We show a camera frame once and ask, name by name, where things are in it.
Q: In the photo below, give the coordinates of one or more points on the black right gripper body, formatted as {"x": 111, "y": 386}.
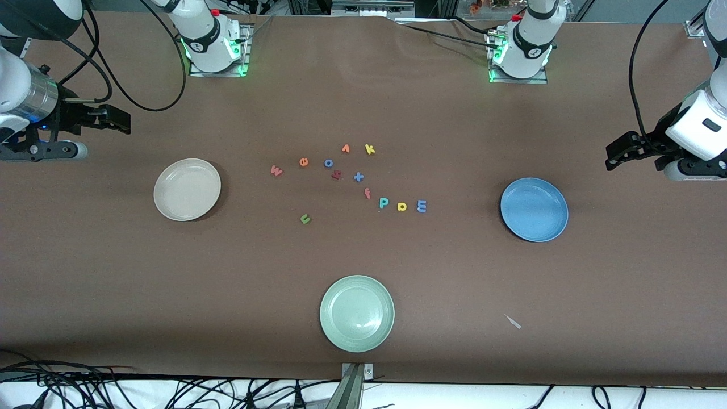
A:
{"x": 69, "y": 115}

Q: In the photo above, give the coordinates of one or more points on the beige round plate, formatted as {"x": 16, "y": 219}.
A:
{"x": 187, "y": 190}

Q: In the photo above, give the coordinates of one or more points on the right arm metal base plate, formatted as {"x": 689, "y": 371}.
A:
{"x": 196, "y": 74}

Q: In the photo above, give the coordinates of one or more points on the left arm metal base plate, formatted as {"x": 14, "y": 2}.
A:
{"x": 539, "y": 80}

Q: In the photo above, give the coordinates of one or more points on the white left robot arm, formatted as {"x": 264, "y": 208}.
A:
{"x": 531, "y": 40}

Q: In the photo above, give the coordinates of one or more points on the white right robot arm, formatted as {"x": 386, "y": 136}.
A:
{"x": 207, "y": 40}

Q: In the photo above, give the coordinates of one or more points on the pink foam letter w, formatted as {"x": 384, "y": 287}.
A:
{"x": 276, "y": 170}

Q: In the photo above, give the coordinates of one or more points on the grey power strip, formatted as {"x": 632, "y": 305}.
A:
{"x": 369, "y": 8}

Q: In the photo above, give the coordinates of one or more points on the pale green round plate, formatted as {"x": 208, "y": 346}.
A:
{"x": 356, "y": 313}

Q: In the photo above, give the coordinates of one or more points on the aluminium frame post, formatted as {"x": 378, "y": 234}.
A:
{"x": 694, "y": 28}

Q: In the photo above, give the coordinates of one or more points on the small white paper scrap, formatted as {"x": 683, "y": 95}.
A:
{"x": 513, "y": 321}

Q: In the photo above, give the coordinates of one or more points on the blue foam capital E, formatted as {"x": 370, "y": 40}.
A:
{"x": 421, "y": 205}

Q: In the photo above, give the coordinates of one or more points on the blue round plate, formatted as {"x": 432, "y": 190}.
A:
{"x": 534, "y": 210}

